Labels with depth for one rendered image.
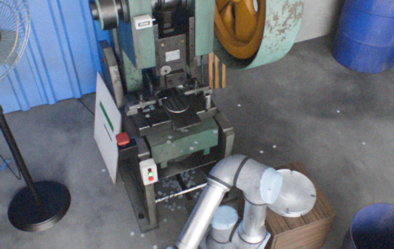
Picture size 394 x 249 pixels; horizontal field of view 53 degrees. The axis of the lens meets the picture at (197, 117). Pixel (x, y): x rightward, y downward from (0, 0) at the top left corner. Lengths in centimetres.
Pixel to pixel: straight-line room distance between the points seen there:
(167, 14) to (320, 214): 130
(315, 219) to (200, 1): 126
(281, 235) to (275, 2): 117
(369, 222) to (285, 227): 47
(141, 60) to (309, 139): 167
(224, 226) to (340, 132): 173
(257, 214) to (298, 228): 67
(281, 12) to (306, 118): 171
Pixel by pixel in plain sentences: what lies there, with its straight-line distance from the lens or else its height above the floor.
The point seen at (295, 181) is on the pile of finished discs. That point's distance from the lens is 231.
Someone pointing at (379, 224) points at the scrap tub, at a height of 31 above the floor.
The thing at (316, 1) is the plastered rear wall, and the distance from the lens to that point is 406.
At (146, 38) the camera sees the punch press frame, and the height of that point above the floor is 122.
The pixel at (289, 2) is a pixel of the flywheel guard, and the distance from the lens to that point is 170.
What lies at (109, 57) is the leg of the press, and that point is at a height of 87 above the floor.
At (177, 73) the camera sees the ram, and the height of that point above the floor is 97.
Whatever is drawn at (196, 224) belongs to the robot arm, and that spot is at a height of 95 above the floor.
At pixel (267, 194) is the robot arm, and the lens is 139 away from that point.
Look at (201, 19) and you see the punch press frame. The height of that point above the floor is 126.
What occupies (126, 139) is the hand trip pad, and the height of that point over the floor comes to 76.
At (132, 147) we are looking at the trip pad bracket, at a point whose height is 70.
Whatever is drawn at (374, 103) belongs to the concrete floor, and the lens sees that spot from 362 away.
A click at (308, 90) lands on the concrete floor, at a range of 357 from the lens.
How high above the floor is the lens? 216
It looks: 43 degrees down
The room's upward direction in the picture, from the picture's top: 1 degrees clockwise
